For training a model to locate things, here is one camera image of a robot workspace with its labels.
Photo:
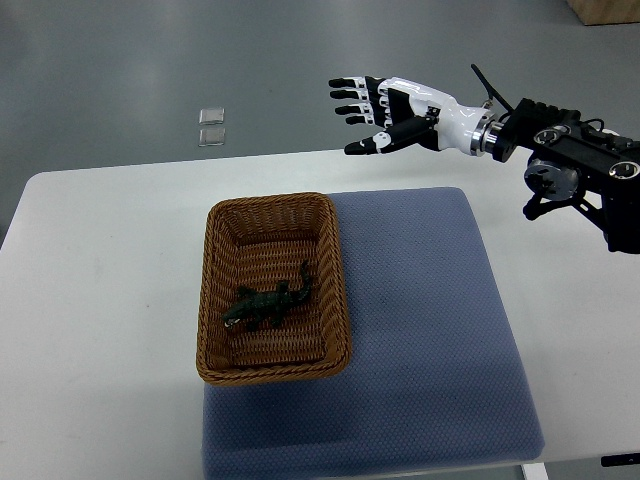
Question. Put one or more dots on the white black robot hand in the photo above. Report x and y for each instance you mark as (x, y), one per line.
(408, 113)

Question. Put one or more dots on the dark green toy crocodile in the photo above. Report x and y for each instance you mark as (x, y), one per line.
(254, 306)

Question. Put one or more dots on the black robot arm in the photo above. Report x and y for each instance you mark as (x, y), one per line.
(574, 162)

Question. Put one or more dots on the brown wicker basket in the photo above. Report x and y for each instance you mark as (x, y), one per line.
(257, 242)

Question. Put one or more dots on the wooden box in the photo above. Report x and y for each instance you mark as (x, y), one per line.
(605, 12)

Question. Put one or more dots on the blue fabric mat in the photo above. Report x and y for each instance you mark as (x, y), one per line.
(435, 378)

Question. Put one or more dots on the white table leg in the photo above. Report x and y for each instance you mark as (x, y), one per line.
(534, 471)

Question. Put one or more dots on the black table control panel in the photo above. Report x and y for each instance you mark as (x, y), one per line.
(628, 459)

